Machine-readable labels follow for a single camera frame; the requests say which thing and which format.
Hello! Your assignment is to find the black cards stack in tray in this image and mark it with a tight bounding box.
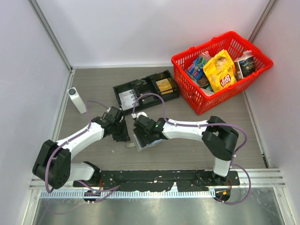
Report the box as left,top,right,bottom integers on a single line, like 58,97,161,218
141,91,156,104

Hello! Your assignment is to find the white cards stack in tray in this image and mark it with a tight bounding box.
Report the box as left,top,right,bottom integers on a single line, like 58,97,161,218
119,89,139,111

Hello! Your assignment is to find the yellow Lays chips bag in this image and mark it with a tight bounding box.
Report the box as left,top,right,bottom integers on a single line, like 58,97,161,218
203,49,237,93

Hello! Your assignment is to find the blue toothpaste box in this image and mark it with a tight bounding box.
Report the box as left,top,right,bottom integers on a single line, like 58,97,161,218
185,58,204,81

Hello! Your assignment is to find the green sponge pack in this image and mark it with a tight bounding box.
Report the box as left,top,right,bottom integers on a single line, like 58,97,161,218
195,56,207,69

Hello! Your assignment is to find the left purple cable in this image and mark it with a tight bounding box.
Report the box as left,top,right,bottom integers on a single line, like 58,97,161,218
45,100,121,203

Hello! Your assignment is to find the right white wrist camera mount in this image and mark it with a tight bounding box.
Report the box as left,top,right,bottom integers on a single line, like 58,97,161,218
131,112,148,120

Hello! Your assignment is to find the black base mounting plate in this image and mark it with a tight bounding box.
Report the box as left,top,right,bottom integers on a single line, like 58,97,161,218
73,170,240,192

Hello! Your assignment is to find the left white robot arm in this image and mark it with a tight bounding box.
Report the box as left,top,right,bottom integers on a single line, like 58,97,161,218
32,106,130,193

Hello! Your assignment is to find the red plastic shopping basket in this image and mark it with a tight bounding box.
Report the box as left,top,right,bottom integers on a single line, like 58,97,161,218
171,31,273,115

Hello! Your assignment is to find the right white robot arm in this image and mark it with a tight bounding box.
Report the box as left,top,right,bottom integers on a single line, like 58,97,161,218
134,114,239,185

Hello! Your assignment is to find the black coffee package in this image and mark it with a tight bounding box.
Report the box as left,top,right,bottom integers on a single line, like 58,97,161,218
234,55,256,80

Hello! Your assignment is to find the white cylindrical bottle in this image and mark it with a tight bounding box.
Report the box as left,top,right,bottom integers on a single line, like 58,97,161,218
67,87,87,114

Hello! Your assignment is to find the gold cards stack in tray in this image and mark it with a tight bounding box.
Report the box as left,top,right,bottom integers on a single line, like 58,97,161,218
156,78,176,95

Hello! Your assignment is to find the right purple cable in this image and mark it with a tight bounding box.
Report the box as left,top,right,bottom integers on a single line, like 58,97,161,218
131,92,252,207

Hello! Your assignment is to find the black three-compartment card tray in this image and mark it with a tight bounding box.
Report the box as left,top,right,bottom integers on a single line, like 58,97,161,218
113,70,180,115

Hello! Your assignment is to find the purple cable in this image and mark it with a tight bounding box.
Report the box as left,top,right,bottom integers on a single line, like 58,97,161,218
131,92,252,207
45,100,121,203

